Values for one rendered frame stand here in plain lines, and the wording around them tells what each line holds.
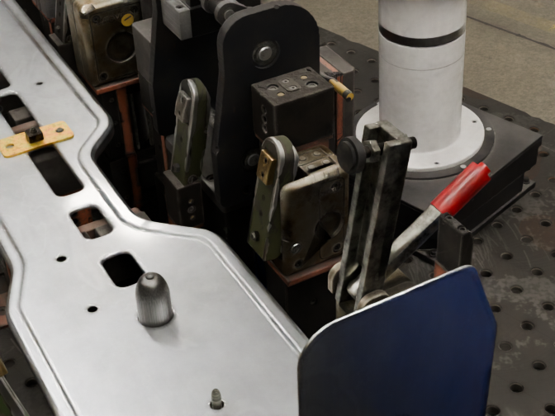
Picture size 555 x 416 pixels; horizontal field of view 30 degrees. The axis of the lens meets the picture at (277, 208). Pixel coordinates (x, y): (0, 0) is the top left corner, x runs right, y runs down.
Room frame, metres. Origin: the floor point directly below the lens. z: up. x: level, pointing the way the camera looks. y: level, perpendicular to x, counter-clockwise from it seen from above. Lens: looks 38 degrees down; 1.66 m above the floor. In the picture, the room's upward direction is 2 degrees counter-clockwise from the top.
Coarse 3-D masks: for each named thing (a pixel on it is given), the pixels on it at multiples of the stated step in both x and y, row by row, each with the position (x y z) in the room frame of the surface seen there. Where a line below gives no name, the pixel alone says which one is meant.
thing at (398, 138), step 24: (384, 120) 0.68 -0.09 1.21; (360, 144) 0.64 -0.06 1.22; (384, 144) 0.65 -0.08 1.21; (408, 144) 0.65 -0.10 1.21; (360, 168) 0.64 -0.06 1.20; (384, 168) 0.64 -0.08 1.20; (360, 192) 0.66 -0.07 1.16; (384, 192) 0.64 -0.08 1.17; (360, 216) 0.66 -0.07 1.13; (384, 216) 0.64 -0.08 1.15; (360, 240) 0.66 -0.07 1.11; (384, 240) 0.64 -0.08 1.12; (360, 264) 0.66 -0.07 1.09; (384, 264) 0.64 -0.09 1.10; (360, 288) 0.64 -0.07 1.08
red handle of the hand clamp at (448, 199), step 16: (464, 176) 0.70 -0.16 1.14; (480, 176) 0.70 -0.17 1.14; (448, 192) 0.69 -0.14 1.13; (464, 192) 0.69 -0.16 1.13; (432, 208) 0.69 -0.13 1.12; (448, 208) 0.68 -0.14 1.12; (416, 224) 0.68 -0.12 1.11; (432, 224) 0.68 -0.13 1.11; (400, 240) 0.67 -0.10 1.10; (416, 240) 0.67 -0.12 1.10; (400, 256) 0.66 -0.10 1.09; (352, 288) 0.65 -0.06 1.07
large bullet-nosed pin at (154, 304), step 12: (144, 276) 0.70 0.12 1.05; (156, 276) 0.70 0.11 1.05; (144, 288) 0.69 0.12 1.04; (156, 288) 0.69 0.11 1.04; (168, 288) 0.70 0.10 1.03; (144, 300) 0.68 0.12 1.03; (156, 300) 0.68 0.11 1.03; (168, 300) 0.69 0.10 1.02; (144, 312) 0.68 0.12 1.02; (156, 312) 0.68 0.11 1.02; (168, 312) 0.69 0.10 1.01; (144, 324) 0.69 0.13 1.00; (156, 324) 0.68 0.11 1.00
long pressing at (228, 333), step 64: (0, 0) 1.37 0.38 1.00; (0, 64) 1.18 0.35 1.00; (64, 64) 1.17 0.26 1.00; (0, 128) 1.03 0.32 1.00; (0, 192) 0.90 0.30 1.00; (64, 256) 0.79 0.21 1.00; (192, 256) 0.78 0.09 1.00; (64, 320) 0.70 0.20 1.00; (128, 320) 0.69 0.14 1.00; (192, 320) 0.69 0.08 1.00; (256, 320) 0.69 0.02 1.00; (64, 384) 0.62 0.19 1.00; (128, 384) 0.61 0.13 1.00; (192, 384) 0.61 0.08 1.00; (256, 384) 0.61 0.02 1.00
